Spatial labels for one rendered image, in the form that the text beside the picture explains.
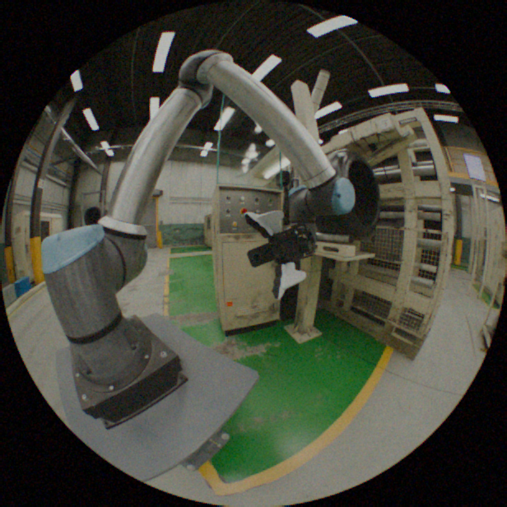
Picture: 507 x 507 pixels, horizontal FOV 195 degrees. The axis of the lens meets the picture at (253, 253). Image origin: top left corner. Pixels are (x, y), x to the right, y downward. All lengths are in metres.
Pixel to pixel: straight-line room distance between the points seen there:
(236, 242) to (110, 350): 0.97
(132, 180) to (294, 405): 1.19
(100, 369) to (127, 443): 0.16
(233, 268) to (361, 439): 1.40
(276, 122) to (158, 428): 0.66
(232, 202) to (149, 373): 1.08
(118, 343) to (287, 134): 0.53
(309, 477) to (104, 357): 0.91
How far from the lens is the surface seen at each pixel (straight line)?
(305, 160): 0.37
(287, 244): 0.31
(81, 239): 0.29
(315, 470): 0.97
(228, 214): 1.13
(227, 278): 1.13
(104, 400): 0.35
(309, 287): 1.20
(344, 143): 1.42
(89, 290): 0.29
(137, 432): 0.40
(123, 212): 0.42
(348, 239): 0.82
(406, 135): 1.36
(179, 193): 9.96
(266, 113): 0.38
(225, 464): 0.94
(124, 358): 0.34
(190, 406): 0.38
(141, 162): 0.43
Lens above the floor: 0.93
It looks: 9 degrees down
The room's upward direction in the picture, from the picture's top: straight up
